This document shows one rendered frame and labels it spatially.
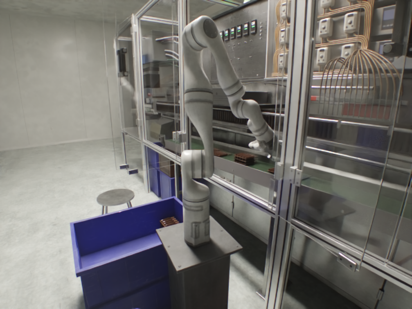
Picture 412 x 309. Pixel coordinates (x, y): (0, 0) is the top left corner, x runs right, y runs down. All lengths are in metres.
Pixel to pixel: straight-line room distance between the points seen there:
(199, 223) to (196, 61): 0.53
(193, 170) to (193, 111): 0.18
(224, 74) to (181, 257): 0.62
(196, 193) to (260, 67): 1.22
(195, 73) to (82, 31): 5.33
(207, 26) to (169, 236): 0.72
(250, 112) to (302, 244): 0.86
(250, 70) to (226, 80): 1.02
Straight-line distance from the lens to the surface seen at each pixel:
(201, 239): 0.82
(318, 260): 1.40
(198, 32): 0.75
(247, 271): 1.56
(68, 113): 5.82
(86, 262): 1.39
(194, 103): 0.70
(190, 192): 0.72
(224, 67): 0.79
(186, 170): 0.70
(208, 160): 0.69
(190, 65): 0.77
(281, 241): 1.04
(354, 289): 1.37
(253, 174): 1.14
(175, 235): 0.89
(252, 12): 1.90
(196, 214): 0.76
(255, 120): 0.88
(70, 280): 1.67
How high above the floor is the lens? 1.06
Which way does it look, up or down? 15 degrees down
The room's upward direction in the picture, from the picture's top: straight up
